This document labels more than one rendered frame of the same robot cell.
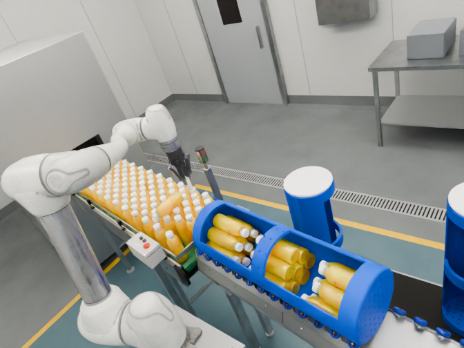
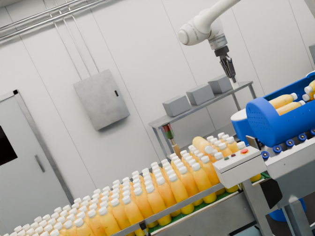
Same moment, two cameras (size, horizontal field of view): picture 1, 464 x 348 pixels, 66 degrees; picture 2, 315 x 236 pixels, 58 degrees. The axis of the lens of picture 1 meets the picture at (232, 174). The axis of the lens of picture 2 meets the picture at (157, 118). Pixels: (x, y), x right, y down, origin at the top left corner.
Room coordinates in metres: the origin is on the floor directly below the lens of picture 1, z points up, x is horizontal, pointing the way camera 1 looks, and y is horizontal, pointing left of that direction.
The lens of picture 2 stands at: (1.08, 1.76, 1.59)
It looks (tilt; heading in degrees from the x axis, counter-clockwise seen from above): 8 degrees down; 301
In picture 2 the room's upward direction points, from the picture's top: 24 degrees counter-clockwise
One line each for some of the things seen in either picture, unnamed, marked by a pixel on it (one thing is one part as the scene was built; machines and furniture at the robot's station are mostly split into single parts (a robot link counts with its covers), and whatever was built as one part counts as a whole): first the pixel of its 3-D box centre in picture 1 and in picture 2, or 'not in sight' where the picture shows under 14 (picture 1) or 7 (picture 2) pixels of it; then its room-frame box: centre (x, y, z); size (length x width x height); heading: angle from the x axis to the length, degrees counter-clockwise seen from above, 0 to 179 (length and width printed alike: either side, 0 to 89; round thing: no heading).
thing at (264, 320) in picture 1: (258, 306); (297, 235); (1.49, 0.12, 0.31); 0.06 x 0.06 x 0.63; 35
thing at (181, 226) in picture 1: (184, 230); (229, 162); (1.62, 0.37, 0.99); 0.07 x 0.07 x 0.19
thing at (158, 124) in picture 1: (158, 122); (208, 24); (1.48, 0.23, 1.71); 0.13 x 0.11 x 0.16; 67
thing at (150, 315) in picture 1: (152, 320); not in sight; (0.87, 0.44, 1.24); 0.18 x 0.16 x 0.22; 67
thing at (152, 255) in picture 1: (146, 249); (238, 166); (1.50, 0.57, 1.05); 0.20 x 0.10 x 0.10; 35
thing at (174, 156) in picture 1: (176, 156); (223, 55); (1.48, 0.22, 1.53); 0.08 x 0.07 x 0.09; 125
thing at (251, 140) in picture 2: not in sight; (255, 146); (1.50, 0.22, 0.99); 0.10 x 0.02 x 0.12; 125
